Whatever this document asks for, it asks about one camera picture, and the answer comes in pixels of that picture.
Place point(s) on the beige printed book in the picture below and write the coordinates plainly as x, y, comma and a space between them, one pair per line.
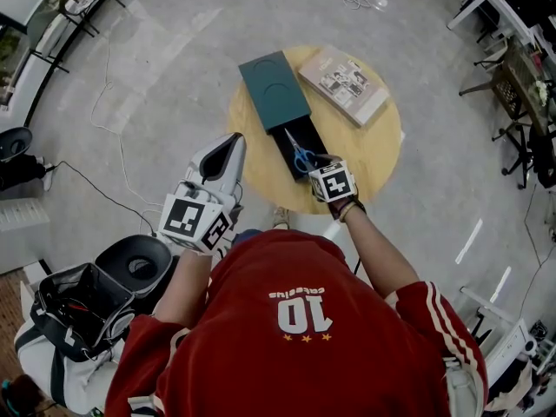
343, 85

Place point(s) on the person's shoe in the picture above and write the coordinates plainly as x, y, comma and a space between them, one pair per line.
281, 217

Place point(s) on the person's left forearm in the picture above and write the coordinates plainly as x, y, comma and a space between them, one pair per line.
184, 285

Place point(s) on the white radiator box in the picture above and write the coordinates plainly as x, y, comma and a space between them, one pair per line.
21, 233

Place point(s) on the dark green drawer container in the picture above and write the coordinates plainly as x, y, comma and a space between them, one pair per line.
273, 89

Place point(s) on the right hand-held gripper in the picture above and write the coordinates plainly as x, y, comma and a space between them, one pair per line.
334, 185

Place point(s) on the red jersey shirt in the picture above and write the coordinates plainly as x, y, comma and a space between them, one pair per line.
299, 332

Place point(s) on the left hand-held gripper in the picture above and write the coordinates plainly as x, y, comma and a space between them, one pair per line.
191, 217

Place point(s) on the black office chair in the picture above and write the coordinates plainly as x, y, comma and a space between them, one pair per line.
517, 146

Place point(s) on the open black grey bag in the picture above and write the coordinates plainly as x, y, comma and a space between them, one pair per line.
82, 311

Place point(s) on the black round seat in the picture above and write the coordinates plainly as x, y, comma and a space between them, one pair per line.
134, 263

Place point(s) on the person's right forearm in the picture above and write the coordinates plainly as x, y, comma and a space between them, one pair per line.
373, 250

